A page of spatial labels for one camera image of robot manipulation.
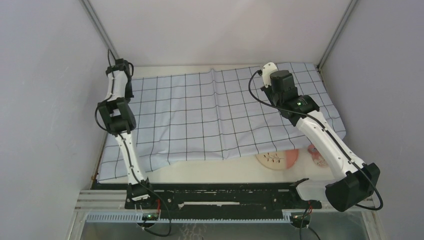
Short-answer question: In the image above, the white checked tablecloth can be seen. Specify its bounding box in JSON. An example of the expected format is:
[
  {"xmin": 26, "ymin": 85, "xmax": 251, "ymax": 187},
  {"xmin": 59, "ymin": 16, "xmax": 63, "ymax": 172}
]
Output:
[{"xmin": 97, "ymin": 61, "xmax": 347, "ymax": 182}]

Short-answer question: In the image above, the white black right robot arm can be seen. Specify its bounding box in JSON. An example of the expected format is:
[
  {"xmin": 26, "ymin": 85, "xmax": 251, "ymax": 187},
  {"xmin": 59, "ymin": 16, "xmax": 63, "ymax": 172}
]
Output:
[{"xmin": 256, "ymin": 68, "xmax": 384, "ymax": 212}]

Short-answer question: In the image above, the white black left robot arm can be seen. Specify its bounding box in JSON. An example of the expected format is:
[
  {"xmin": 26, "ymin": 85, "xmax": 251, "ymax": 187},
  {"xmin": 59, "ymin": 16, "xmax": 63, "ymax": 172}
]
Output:
[{"xmin": 95, "ymin": 58, "xmax": 157, "ymax": 209}]

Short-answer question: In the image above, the cream pink branch plate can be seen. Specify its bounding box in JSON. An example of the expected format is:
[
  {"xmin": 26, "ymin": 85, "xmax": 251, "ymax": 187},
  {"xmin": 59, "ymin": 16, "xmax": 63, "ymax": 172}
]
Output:
[{"xmin": 255, "ymin": 149, "xmax": 299, "ymax": 171}]

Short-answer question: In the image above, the pink patterned mug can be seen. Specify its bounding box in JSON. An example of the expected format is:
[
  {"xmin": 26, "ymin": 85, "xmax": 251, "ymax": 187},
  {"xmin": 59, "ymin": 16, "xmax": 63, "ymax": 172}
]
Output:
[{"xmin": 307, "ymin": 144, "xmax": 329, "ymax": 168}]

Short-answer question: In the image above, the white slotted cable duct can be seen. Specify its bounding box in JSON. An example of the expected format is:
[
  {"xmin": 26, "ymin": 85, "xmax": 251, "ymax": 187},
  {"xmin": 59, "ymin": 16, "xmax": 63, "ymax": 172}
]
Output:
[{"xmin": 85, "ymin": 211, "xmax": 294, "ymax": 224}]

